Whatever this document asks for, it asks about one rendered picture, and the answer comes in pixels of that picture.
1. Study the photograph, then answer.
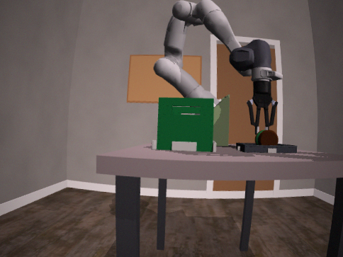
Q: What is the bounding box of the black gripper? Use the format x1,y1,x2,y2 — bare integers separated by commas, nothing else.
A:
247,81,278,134

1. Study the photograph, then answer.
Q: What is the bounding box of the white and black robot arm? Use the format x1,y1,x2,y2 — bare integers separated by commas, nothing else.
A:
153,0,283,107

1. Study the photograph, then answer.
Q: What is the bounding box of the brown bottle with green label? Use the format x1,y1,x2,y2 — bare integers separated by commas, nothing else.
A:
255,130,279,145

